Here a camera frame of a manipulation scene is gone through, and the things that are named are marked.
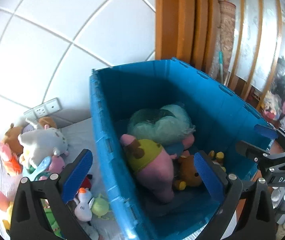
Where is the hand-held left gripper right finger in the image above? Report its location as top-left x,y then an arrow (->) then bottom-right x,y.
194,151 -> 276,240

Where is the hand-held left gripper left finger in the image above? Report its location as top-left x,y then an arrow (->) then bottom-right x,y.
9,149 -> 93,240

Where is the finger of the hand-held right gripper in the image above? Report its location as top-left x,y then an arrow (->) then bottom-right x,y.
236,140 -> 285,167
254,124 -> 285,146

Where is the brown bear plush toy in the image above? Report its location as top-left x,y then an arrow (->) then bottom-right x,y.
174,155 -> 204,190

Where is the pink pig plush green shirt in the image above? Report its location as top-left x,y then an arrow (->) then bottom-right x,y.
120,134 -> 195,203

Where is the blue plastic crate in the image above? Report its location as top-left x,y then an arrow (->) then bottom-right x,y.
89,57 -> 279,240

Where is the teal plush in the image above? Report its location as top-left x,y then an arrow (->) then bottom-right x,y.
127,104 -> 196,147

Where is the pink pig plush red dress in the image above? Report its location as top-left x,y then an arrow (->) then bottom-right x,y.
39,155 -> 94,189

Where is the white goose plush toy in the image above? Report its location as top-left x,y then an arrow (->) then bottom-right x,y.
74,187 -> 95,222

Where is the pile of assorted belongings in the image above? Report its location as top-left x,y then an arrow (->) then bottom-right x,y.
261,56 -> 285,130

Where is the small light green plush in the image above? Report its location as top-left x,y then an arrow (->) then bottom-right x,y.
90,193 -> 111,217

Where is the light blue pacifier toy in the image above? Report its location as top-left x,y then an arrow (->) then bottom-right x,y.
24,156 -> 52,182

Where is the white grey plush toy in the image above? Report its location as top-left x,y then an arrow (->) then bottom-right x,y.
18,117 -> 69,168

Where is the green frog plush toy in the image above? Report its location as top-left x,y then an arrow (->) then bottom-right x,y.
42,205 -> 63,239

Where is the orange pink plush toy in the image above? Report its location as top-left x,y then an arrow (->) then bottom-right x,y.
0,140 -> 23,176

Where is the frosted glass partition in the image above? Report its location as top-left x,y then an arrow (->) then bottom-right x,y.
222,0 -> 285,98

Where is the rolled patterned rug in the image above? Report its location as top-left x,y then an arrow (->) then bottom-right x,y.
219,0 -> 235,80

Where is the white wall switch plate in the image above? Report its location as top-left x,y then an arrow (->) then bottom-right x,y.
44,97 -> 63,114

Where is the white wall socket plate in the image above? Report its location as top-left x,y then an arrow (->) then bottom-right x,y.
32,104 -> 48,118
23,110 -> 36,121

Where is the teal handled mop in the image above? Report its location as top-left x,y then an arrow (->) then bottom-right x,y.
218,51 -> 227,85

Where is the wooden door frame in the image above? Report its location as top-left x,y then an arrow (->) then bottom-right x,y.
155,0 -> 221,74

